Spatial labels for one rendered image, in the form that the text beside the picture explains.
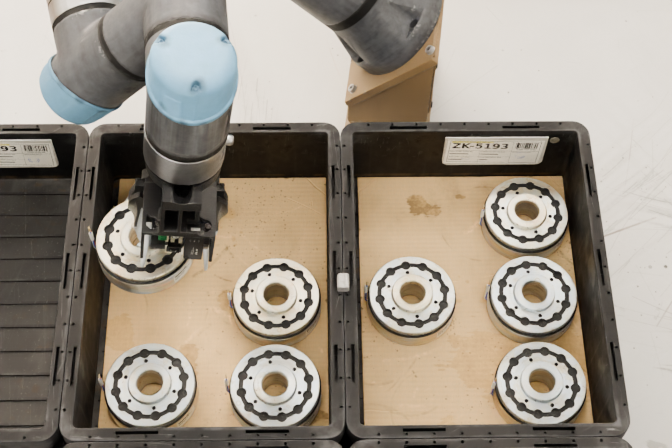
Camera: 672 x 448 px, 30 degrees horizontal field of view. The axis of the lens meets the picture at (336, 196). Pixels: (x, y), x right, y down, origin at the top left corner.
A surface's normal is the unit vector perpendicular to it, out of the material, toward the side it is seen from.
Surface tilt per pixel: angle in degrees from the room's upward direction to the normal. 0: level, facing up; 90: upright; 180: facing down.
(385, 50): 70
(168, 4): 19
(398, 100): 90
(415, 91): 90
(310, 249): 0
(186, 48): 8
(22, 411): 0
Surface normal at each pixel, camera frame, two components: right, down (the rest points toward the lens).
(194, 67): 0.15, -0.52
